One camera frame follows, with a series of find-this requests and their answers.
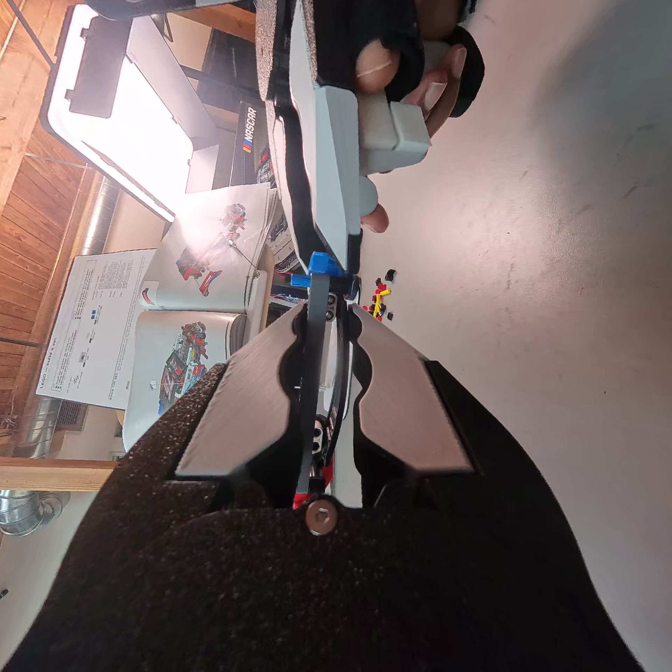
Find printed paper sheet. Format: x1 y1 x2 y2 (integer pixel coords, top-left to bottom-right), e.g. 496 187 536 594
35 249 158 411

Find open toy instruction booklet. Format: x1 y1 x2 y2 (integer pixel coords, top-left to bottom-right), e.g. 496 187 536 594
122 185 280 453

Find grey desk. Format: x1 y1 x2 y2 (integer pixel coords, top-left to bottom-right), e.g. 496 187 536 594
262 0 672 646

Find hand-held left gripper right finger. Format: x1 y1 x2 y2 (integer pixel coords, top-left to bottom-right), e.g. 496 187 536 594
349 304 478 474

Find toy brick car assembly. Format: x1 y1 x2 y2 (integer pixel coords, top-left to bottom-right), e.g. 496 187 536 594
290 251 364 511

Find small red yellow toy bricks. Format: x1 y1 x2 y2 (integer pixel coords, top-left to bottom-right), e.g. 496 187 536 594
361 268 398 322

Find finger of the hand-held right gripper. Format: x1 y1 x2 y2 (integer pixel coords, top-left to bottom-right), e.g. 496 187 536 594
274 0 364 270

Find metal ventilation duct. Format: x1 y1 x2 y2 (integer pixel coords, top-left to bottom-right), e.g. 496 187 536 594
73 173 123 258
0 488 71 537

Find skylight window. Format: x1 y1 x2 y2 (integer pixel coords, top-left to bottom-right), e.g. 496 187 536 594
41 2 221 224

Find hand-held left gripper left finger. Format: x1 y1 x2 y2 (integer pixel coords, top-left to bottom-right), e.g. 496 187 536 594
176 303 309 480

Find black toy set box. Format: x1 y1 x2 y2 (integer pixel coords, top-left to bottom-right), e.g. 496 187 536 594
228 100 295 274

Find wooden beam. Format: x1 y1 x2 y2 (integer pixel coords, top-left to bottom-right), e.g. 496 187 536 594
0 456 120 492

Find person's right hand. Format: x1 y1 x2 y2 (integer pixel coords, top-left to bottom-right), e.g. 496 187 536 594
356 41 469 234

